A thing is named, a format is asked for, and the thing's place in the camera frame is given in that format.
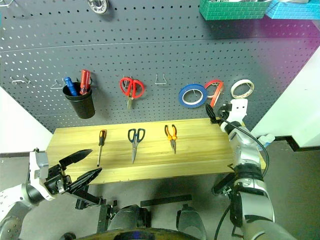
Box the black metal floor frame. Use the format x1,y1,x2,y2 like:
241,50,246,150
74,191,194,234

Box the orange handled pliers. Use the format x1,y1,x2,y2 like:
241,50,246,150
163,123,179,155

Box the black blue handled scissors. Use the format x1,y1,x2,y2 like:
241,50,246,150
127,127,147,165

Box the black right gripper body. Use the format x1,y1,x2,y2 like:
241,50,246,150
217,103,234,121

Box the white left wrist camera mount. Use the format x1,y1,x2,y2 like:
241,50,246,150
28,148,55,202

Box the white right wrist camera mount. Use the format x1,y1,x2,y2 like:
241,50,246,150
225,98,249,124

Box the white tape roll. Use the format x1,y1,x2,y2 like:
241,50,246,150
229,78,256,100

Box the red handled screwdriver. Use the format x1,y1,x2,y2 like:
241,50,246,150
79,69,92,96

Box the blue brick-pattern box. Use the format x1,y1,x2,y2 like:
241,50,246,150
264,0,320,20

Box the clear plastic bottle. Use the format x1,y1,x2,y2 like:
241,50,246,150
258,133,276,151

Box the red tape roll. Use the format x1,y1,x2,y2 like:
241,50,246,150
204,79,225,108

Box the silver ring-shaped roll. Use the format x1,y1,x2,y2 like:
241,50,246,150
86,0,110,15

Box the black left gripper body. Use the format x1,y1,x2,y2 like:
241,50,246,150
44,163,73,198

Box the red handled scissors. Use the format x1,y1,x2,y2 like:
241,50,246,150
119,75,146,111

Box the green brick-pattern box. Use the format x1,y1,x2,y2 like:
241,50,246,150
199,0,272,21

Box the blue handled screwdriver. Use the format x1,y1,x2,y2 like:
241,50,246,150
63,76,79,97

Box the dark grey pegboard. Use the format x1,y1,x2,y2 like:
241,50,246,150
0,0,320,134

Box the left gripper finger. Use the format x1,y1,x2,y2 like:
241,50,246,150
58,148,94,169
65,167,104,195

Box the grey rounded leg cover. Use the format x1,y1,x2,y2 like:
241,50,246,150
109,204,152,230
175,203,206,234

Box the orange black handled screwdriver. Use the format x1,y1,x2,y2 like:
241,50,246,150
96,129,108,168

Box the blue tape roll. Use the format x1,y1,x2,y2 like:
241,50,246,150
177,83,209,109

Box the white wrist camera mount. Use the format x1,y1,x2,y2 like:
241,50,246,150
28,148,55,202
225,98,249,124

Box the black cup holder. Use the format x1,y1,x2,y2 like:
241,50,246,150
62,81,97,120

